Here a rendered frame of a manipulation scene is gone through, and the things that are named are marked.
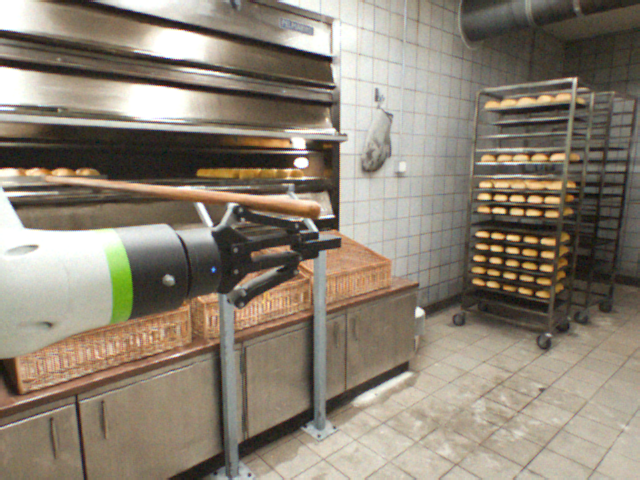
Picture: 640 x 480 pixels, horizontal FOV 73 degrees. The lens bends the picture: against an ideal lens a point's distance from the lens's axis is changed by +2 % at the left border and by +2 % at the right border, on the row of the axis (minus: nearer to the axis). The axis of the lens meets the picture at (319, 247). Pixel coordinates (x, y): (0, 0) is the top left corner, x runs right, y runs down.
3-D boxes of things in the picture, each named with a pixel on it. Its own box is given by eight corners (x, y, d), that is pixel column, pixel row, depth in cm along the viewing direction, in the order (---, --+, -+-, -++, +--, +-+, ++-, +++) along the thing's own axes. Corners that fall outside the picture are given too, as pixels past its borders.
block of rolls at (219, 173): (194, 176, 287) (193, 168, 286) (254, 176, 318) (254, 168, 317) (243, 179, 243) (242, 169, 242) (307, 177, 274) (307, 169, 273)
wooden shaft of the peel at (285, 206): (323, 218, 73) (323, 201, 72) (311, 220, 71) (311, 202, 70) (53, 181, 193) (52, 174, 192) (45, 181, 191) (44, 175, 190)
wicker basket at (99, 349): (-7, 348, 162) (-18, 276, 157) (144, 312, 200) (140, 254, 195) (17, 398, 127) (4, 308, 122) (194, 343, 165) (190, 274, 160)
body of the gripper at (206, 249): (157, 222, 48) (231, 216, 54) (161, 294, 50) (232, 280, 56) (187, 232, 42) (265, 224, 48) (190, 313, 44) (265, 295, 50)
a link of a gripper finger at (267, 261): (231, 265, 49) (231, 277, 49) (307, 254, 56) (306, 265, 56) (214, 258, 51) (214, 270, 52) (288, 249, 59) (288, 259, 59)
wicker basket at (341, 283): (262, 286, 243) (261, 238, 237) (334, 270, 279) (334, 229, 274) (319, 307, 207) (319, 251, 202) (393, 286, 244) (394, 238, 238)
